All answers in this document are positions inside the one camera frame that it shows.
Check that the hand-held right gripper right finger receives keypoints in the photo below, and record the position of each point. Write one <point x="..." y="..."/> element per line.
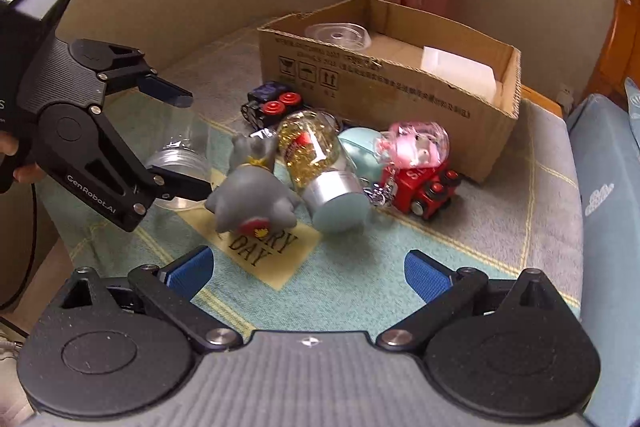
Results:
<point x="425" y="277"/>

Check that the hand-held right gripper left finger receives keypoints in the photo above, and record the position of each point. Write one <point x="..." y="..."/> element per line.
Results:
<point x="192" y="272"/>

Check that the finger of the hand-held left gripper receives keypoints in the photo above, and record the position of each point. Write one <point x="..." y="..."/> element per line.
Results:
<point x="167" y="91"/>
<point x="185" y="190"/>

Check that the clear plastic bottle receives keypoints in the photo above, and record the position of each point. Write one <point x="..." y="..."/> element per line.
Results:
<point x="180" y="162"/>

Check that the grey shark toy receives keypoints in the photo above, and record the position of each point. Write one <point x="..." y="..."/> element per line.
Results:
<point x="245" y="197"/>

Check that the red green cube toy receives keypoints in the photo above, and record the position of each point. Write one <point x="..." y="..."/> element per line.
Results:
<point x="415" y="187"/>

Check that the black toy car red wheels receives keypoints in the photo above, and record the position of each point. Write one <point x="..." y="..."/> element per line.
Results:
<point x="265" y="94"/>

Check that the gold glitter snow globe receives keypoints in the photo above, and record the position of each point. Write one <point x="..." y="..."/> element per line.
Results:
<point x="330" y="197"/>

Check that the pink transparent toy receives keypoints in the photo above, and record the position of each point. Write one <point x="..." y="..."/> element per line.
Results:
<point x="415" y="137"/>

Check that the teal egg-shaped case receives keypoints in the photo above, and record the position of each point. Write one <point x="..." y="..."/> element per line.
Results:
<point x="357" y="147"/>

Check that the brown cardboard box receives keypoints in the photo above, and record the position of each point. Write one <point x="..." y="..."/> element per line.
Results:
<point x="400" y="107"/>

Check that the person's left hand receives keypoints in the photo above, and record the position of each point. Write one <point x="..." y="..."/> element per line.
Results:
<point x="7" y="144"/>

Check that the grey teal plaid blanket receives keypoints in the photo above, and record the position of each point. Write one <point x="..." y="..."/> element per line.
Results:
<point x="350" y="267"/>

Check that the pink clear plastic container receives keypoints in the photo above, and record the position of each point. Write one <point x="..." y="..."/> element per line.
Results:
<point x="340" y="34"/>

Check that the blue printed bedsheet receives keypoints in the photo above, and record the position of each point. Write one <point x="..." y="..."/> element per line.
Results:
<point x="610" y="232"/>

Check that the white cylinder in box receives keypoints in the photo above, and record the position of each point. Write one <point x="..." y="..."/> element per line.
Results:
<point x="460" y="72"/>

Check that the blue flower print pillow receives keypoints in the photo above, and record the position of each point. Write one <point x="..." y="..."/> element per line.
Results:
<point x="633" y="93"/>

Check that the wooden headboard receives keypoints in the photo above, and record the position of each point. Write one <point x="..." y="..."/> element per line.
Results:
<point x="625" y="37"/>

